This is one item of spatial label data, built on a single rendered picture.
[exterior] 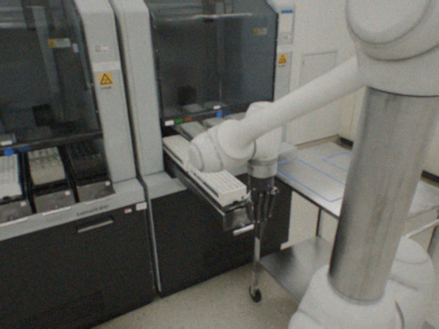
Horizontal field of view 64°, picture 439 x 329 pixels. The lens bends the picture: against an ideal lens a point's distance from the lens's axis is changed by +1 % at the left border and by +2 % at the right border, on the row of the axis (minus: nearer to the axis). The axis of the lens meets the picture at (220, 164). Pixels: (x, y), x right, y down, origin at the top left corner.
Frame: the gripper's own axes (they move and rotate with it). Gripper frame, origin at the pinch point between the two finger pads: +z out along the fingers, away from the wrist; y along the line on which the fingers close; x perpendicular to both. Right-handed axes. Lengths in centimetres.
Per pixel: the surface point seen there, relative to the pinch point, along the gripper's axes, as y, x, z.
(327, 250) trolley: -62, -25, 52
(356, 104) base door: -229, -160, 33
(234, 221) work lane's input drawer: 2.5, -11.6, 3.4
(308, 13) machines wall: -171, -177, -53
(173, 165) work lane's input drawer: 7, -57, -1
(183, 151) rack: 1, -57, -7
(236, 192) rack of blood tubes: -0.7, -15.1, -5.6
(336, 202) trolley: -30.6, 2.9, -2.1
